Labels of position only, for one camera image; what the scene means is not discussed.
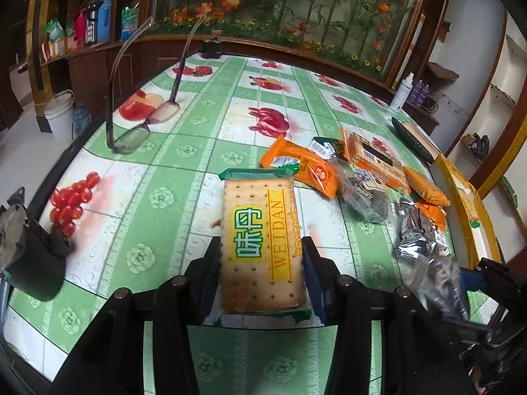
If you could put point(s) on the pink bottle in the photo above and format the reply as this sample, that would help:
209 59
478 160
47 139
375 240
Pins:
80 28

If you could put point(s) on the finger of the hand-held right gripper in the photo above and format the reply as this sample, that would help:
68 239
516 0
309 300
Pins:
481 330
494 269

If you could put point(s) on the clear water jug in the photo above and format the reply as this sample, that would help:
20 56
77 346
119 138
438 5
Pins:
81 121

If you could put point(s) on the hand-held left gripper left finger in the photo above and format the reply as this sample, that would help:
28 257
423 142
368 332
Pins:
206 280

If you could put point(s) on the white spray bottle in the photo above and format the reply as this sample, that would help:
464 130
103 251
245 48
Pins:
400 96

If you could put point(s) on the flower mural panel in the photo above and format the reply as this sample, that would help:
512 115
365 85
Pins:
288 0

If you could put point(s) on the small dark green packet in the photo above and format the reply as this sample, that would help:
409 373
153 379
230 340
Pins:
323 146

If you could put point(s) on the orange cheese cracker packet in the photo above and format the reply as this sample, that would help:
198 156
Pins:
424 187

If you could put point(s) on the dark tool on shelf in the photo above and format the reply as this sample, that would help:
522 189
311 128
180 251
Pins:
477 143

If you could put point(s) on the eyeglasses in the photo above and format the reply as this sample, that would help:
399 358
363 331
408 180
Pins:
131 139

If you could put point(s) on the purple bottle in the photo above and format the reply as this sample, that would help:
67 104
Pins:
425 95
416 94

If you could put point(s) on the small black stand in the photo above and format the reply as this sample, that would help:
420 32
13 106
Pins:
210 49

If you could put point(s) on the green fruit-print tablecloth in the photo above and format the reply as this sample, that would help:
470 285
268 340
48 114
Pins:
173 197

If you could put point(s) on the orange snack packet red logo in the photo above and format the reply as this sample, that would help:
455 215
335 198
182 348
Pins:
306 168

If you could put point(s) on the red boxes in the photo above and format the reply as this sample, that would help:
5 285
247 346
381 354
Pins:
53 50

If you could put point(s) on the yellow cardboard box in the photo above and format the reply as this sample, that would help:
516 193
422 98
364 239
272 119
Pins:
457 189

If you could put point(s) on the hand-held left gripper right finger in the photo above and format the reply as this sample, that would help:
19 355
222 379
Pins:
317 284

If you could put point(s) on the silver foil packet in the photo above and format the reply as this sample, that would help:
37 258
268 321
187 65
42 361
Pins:
418 232

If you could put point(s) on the light blue clear bottle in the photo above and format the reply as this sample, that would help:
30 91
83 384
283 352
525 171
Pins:
128 20

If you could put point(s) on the small orange packet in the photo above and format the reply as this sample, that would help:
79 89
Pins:
434 214

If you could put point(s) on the dark grey object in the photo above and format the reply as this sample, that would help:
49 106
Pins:
37 263

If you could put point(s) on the long orange cracker packet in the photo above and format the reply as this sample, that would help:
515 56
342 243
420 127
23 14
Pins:
370 156

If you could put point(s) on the dark navy jug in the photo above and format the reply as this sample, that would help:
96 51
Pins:
92 24

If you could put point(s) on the blue detergent bottle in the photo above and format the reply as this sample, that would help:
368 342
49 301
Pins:
105 20

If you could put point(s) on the green cracker packet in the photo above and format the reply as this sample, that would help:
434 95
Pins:
255 222

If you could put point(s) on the brown cardboard piece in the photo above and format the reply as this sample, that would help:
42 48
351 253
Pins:
442 70

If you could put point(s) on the clear bag of dark snacks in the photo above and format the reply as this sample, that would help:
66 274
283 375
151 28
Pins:
366 199
440 284

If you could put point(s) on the white plastic bucket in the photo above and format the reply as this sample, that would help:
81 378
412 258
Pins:
59 117

